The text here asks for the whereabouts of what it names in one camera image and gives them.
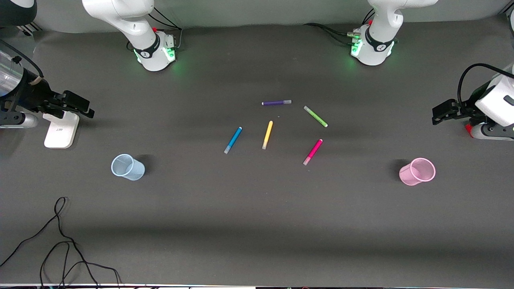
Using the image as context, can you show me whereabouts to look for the pink marker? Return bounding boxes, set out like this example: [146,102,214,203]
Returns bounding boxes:
[302,138,323,166]

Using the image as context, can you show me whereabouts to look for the blue marker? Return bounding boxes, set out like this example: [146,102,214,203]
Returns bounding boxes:
[224,126,243,154]

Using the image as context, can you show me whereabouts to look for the white plastic charger block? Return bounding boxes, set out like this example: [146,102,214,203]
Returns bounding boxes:
[44,111,80,149]

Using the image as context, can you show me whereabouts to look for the translucent pink cup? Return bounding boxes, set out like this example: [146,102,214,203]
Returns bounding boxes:
[399,157,436,186]

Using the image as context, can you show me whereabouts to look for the translucent blue cup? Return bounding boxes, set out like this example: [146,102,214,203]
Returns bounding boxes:
[111,154,145,181]

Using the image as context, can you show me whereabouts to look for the green marker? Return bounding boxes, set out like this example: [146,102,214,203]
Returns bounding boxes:
[304,106,328,128]

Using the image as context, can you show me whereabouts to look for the yellow marker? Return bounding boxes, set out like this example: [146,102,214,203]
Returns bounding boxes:
[262,120,273,150]

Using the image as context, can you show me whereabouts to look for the black left arm wrist cable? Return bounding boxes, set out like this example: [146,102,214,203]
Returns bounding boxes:
[458,63,514,106]

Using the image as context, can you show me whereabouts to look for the black arm wrist cable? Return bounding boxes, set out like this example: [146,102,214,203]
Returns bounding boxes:
[0,39,44,79]
[458,63,514,106]

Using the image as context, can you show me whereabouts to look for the black right arm wrist cable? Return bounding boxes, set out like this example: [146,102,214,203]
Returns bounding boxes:
[0,39,44,79]

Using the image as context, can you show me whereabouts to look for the black right arm base cable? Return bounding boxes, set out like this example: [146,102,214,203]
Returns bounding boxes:
[126,6,184,53]

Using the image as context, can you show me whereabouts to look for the black arm base cable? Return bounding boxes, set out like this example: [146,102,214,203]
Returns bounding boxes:
[303,8,376,45]
[126,6,184,53]

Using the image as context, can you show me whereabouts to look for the long loose black cable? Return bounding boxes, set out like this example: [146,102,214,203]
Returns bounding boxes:
[0,196,122,289]

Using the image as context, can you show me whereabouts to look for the black left arm base cable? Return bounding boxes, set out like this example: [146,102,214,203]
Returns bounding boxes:
[303,8,376,45]

